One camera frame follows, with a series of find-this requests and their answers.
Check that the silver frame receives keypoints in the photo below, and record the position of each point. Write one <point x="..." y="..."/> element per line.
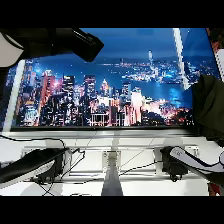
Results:
<point x="112" y="180"/>

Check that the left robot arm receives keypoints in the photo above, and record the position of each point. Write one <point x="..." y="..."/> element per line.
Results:
<point x="43" y="41"/>

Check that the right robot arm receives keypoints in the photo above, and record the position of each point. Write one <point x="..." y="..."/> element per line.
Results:
<point x="196" y="163"/>

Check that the dark green garment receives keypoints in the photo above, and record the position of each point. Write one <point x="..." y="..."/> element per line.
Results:
<point x="210" y="103"/>

